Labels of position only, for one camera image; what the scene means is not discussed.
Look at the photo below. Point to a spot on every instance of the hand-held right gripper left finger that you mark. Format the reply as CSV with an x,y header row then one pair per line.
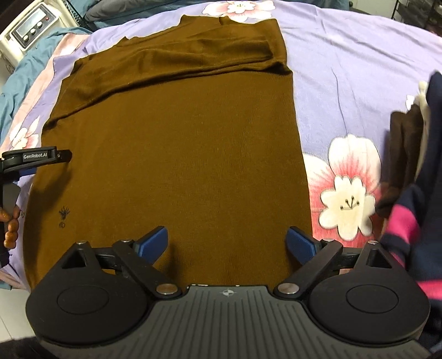
x,y
152,243

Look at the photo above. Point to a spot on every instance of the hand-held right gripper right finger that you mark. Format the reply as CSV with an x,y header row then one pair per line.
x,y
303,243

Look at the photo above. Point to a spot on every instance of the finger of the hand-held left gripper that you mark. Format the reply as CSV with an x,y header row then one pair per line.
x,y
36,157

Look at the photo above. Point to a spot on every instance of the brown knit sweater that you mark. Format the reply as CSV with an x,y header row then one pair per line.
x,y
179,145

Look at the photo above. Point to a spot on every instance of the person's left hand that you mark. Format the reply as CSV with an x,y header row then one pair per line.
x,y
11,229

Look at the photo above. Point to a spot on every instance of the teal quilt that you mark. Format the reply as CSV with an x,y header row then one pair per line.
x,y
24,72

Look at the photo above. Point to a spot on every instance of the navy pink striped garment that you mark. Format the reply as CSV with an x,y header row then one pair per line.
x,y
419,221

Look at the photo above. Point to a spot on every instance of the white appliance with display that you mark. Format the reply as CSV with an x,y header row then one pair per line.
x,y
29,29

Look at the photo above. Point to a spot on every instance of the dark brown garment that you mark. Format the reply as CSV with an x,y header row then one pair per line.
x,y
402,158

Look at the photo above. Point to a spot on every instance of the purple floral bedsheet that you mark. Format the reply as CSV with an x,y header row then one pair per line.
x,y
345,96

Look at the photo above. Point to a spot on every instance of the dark grey pillow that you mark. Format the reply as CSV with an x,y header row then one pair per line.
x,y
114,10

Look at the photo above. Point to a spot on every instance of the white garment with dark trim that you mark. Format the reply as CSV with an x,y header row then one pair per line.
x,y
424,98

